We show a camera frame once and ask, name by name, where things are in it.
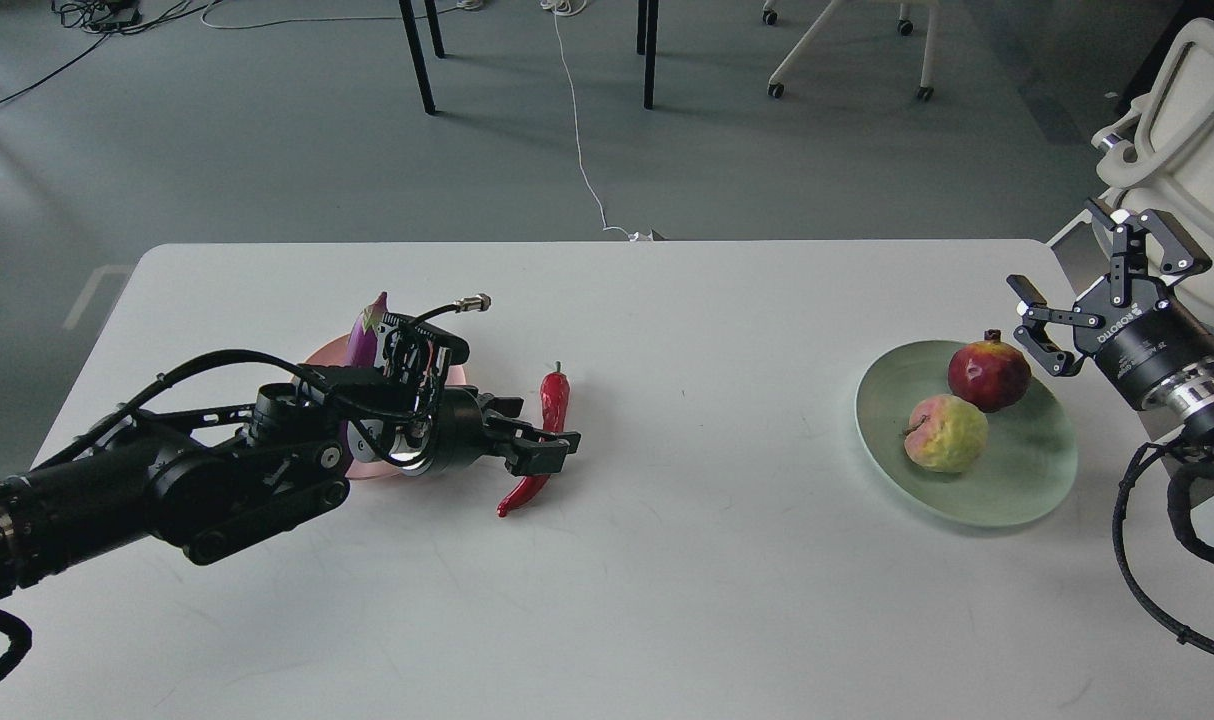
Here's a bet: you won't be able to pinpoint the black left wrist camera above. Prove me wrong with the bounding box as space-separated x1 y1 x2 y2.
373 313 470 395

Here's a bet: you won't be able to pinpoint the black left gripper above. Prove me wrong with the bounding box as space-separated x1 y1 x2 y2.
367 385 582 480

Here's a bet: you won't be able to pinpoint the red pomegranate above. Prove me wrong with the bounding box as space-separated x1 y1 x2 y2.
947 329 1032 414

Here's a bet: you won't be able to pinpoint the white chair wheeled base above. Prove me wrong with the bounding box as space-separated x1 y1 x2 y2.
767 1 944 102

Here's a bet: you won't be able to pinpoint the black cables on floor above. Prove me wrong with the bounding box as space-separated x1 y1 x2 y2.
0 0 219 119

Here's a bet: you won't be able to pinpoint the white office chair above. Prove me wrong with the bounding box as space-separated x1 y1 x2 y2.
1093 18 1214 327

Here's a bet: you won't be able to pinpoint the red chili pepper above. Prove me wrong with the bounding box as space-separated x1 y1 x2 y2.
497 361 571 518

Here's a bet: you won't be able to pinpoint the green pink apple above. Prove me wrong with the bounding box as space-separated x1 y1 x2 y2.
903 395 989 474

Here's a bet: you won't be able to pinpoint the white cable on floor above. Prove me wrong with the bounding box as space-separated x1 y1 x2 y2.
539 0 658 243

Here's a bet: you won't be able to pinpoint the black table legs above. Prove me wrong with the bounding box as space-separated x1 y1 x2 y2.
398 0 660 117

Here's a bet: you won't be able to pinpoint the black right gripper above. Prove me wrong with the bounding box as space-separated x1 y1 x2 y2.
1006 199 1214 410

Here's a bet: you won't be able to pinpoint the pink plate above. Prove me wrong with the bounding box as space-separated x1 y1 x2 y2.
342 382 473 480

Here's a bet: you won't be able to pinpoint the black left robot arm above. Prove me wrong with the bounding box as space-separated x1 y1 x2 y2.
0 350 582 682

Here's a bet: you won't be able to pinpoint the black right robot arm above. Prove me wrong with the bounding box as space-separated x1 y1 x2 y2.
1006 199 1214 656

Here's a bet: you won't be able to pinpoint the light green plate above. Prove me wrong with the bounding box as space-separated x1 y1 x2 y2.
853 340 1078 529

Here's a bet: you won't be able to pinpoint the purple eggplant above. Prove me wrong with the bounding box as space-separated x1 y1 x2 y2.
342 291 396 480

